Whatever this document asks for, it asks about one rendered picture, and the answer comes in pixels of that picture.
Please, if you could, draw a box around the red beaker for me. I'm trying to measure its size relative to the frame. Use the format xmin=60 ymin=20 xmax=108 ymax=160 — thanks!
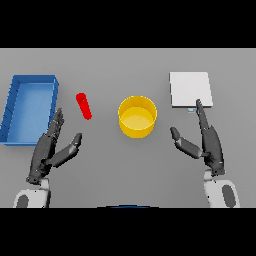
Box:
xmin=75 ymin=92 xmax=93 ymax=121

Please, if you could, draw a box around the blue tray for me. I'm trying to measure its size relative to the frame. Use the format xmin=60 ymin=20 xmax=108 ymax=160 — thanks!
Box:
xmin=0 ymin=74 xmax=60 ymax=147

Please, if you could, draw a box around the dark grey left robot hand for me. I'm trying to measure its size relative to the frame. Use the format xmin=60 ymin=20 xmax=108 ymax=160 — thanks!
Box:
xmin=25 ymin=107 xmax=83 ymax=186

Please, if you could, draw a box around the yellow bowl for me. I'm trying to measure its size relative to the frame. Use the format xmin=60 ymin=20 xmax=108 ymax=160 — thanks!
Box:
xmin=117 ymin=95 xmax=158 ymax=139

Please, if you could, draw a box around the pale square measuring scale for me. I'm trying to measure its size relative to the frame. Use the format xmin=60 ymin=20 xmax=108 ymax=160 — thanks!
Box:
xmin=168 ymin=71 xmax=214 ymax=113

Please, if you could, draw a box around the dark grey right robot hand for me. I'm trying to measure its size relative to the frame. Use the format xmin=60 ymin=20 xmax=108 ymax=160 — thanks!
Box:
xmin=169 ymin=98 xmax=226 ymax=177

